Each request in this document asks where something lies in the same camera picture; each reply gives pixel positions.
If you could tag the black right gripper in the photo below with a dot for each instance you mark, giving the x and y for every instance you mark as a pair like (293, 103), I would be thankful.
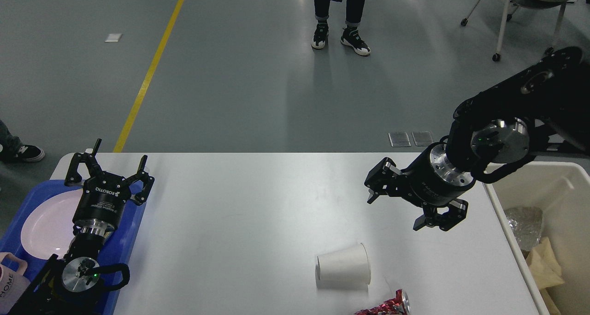
(431, 181)

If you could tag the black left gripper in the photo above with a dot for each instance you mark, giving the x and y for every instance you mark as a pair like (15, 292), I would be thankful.
(102, 204)

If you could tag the pink plate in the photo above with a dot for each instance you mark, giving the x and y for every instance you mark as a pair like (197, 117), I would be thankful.
(48, 229)

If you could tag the white paper cup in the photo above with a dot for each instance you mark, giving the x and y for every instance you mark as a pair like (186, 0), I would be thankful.
(349, 265)

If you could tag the aluminium foil sheet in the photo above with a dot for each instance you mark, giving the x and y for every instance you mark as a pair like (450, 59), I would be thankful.
(527, 225)

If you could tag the brown paper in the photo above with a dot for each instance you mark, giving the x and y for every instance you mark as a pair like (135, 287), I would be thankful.
(543, 265)

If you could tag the brown paper bag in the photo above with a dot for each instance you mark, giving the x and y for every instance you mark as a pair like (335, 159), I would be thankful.
(549, 303)

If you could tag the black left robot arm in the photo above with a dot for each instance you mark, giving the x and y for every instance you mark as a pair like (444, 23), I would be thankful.
(76, 282)

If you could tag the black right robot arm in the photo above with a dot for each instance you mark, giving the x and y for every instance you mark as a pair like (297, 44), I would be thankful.
(541, 111)

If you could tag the right metal floor plate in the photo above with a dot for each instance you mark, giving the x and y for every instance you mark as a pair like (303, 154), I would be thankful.
(422, 138)

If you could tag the metal floor plate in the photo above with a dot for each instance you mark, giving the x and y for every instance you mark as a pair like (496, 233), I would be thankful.
(399, 139)
(422, 138)

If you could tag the left metal floor plate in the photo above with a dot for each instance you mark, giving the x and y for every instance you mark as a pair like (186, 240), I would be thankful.
(399, 139)

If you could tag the crushed red can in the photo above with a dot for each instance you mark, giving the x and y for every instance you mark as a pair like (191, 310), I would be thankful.
(399, 305)

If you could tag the pink HOME mug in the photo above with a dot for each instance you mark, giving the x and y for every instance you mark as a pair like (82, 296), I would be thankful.
(12, 282)

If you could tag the beige plastic bin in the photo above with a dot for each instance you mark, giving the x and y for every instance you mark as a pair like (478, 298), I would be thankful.
(562, 191)

